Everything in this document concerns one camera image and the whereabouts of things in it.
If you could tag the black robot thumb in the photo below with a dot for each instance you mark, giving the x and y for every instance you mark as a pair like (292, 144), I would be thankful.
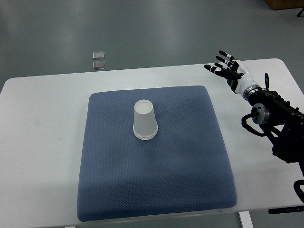
(222, 72)

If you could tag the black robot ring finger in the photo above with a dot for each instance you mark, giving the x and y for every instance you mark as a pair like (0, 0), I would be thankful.
(227, 56)

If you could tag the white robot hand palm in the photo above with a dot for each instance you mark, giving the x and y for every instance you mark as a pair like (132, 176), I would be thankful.
(240, 86)

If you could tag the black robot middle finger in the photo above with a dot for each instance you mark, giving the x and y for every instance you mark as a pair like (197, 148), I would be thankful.
(221, 59)

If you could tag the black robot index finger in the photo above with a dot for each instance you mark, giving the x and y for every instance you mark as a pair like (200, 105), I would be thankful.
(228, 66)

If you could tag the white paper cup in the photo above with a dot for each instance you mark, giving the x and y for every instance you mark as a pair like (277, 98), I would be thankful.
(144, 132)
(144, 114)

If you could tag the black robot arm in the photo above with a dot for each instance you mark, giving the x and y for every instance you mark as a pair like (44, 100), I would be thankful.
(261, 111)

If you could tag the cardboard box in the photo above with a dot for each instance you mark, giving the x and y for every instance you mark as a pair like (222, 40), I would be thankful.
(285, 4)

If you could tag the black tripod leg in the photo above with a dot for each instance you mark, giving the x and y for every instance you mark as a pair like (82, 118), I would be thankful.
(300, 12)

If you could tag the white paper cup on mat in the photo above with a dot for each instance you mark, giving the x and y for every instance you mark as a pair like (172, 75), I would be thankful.
(144, 132)

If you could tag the blue textured cushion mat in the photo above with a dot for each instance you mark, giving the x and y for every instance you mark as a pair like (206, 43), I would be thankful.
(184, 168)

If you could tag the upper metal floor plate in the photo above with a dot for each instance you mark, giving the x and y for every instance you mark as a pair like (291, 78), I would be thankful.
(98, 55)

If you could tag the white table leg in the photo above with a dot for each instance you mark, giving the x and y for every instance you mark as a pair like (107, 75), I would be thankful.
(245, 219)

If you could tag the black table control panel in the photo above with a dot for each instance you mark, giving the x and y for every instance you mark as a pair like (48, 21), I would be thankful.
(286, 210)

